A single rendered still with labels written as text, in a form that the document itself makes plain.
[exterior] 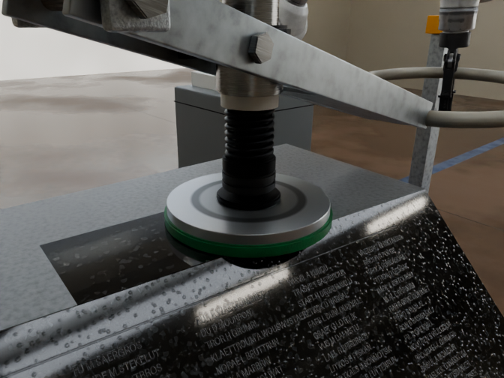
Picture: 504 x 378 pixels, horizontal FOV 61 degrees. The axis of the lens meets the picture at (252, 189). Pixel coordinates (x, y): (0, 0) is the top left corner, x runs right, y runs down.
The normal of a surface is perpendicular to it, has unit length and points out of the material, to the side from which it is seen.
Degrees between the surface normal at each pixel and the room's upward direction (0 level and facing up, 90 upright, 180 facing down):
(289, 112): 90
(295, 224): 0
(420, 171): 90
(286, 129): 90
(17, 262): 0
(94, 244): 0
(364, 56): 90
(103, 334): 45
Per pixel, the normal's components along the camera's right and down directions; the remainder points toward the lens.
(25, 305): 0.01, -0.93
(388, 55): -0.75, 0.23
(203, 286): 0.41, -0.44
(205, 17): 0.74, 0.26
